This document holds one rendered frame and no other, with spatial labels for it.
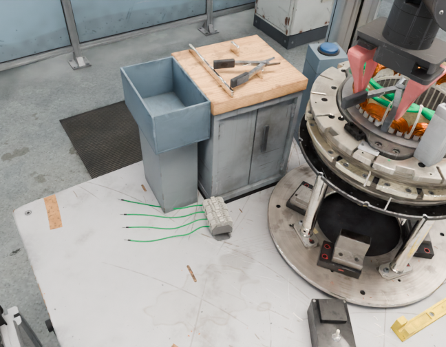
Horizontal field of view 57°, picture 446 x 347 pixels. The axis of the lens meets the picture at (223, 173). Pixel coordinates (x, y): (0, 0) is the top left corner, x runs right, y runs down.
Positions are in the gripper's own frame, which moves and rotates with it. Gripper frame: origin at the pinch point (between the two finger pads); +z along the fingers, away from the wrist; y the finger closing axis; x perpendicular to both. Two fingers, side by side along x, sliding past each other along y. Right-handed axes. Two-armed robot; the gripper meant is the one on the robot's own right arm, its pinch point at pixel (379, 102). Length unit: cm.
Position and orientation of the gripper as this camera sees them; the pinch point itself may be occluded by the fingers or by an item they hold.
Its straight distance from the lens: 59.4
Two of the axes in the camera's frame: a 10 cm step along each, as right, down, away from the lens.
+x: 7.0, -4.6, 5.4
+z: -0.8, 7.1, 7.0
